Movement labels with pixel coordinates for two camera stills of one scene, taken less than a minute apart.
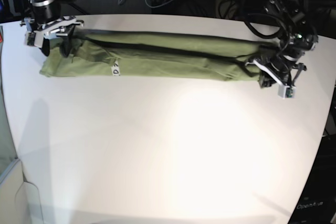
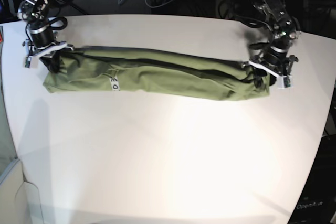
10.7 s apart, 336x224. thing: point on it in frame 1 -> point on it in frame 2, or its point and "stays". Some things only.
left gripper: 63,26 -> 47,52
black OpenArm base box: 317,203 stays
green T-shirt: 100,53 -> 157,73
